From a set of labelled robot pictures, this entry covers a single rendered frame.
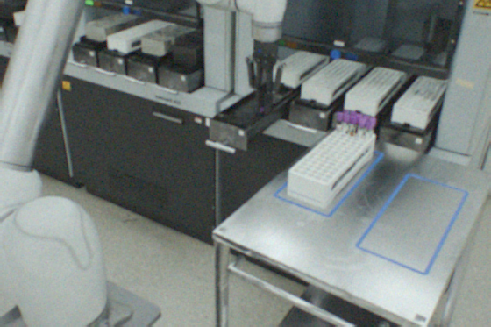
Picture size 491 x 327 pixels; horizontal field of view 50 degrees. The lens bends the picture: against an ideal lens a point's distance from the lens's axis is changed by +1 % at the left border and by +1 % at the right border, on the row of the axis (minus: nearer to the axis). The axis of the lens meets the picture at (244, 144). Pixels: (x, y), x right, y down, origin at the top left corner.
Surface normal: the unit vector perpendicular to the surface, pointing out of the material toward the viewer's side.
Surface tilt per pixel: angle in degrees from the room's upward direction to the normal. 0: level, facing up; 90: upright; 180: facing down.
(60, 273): 78
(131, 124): 90
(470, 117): 90
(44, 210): 6
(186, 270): 0
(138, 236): 0
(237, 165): 90
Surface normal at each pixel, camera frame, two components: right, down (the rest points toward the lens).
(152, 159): -0.52, 0.40
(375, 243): 0.03, -0.88
